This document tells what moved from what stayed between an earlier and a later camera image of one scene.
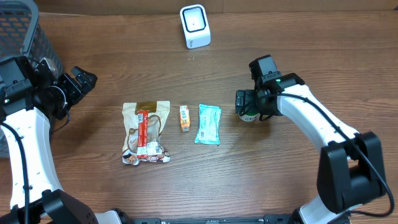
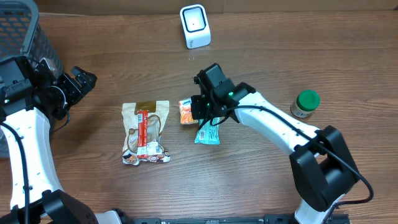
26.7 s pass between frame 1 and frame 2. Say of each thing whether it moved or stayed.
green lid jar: moved
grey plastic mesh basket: stayed
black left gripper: stayed
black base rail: stayed
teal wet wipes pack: stayed
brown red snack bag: stayed
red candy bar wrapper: stayed
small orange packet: moved
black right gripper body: moved
